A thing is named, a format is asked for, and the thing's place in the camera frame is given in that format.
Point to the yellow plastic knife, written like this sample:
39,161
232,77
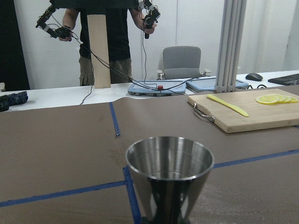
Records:
231,106

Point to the wooden cutting board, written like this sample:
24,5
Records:
260,116

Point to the lemon slice two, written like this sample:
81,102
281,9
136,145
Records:
281,98

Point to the lemon slice four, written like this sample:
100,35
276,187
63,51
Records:
293,99

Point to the far teach pendant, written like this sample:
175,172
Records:
208,84

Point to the standing operator in black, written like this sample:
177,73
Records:
144,15

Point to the grey office chair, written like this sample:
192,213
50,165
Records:
181,62

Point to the lemon slice one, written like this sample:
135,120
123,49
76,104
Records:
267,99

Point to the near teach pendant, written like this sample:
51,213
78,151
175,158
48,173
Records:
157,88

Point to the teach pendant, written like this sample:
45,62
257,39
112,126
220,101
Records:
208,84
157,88

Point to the black computer mouse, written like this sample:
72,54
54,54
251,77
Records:
254,77

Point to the aluminium frame post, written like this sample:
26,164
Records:
230,43

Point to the blue tape grid lines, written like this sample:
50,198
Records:
67,165

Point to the black keyboard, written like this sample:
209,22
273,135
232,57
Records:
286,80

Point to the lemon slice three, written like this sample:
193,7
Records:
286,99

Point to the steel jigger measuring cup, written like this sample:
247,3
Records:
169,174

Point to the dark cloth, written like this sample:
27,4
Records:
12,99

